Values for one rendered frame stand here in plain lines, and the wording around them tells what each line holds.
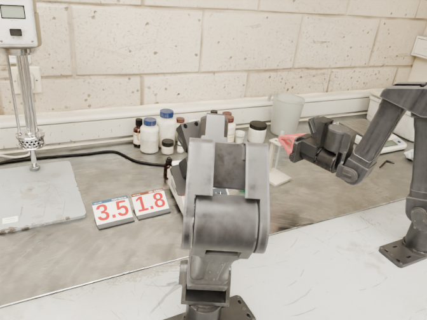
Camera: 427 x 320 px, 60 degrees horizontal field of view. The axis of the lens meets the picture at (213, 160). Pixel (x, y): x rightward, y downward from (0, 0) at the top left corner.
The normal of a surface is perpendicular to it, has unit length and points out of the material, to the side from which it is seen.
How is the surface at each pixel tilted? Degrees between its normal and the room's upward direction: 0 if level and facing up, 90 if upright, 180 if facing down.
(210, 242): 99
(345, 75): 90
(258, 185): 40
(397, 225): 0
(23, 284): 0
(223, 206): 19
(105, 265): 0
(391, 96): 90
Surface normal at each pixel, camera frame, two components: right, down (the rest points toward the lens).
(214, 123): 0.07, -0.26
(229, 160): 0.05, 0.06
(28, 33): 0.44, 0.45
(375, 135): -0.62, 0.32
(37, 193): 0.09, -0.88
